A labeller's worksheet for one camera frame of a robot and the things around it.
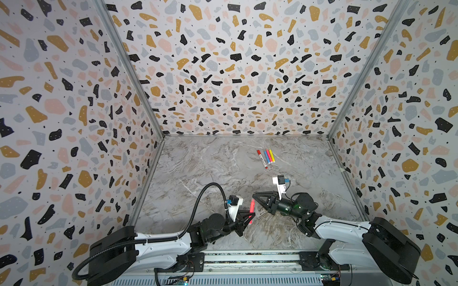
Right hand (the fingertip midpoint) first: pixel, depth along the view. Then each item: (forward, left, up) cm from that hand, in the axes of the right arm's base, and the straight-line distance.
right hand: (252, 197), depth 69 cm
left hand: (-4, -1, -5) cm, 7 cm away
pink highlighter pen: (+37, -13, -22) cm, 45 cm away
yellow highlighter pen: (+39, -14, -23) cm, 47 cm away
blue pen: (+37, -11, -22) cm, 44 cm away
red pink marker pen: (-2, 0, -5) cm, 5 cm away
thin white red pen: (+36, -8, -22) cm, 43 cm away
